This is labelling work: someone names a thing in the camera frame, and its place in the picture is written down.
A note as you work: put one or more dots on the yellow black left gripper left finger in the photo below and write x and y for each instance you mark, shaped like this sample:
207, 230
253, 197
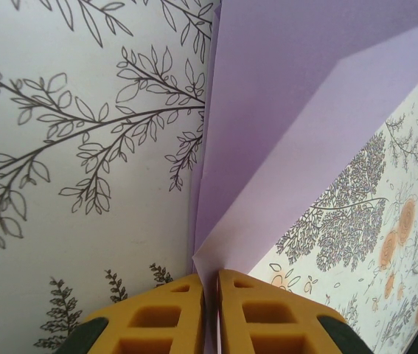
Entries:
194, 317

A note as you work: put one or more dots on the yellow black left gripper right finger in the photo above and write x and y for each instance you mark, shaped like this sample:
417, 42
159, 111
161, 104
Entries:
230, 321

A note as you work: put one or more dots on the floral patterned table mat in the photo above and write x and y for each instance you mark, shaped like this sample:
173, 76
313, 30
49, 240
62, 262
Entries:
83, 221

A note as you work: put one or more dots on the purple paper sheet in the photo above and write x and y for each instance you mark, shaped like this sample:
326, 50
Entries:
267, 110

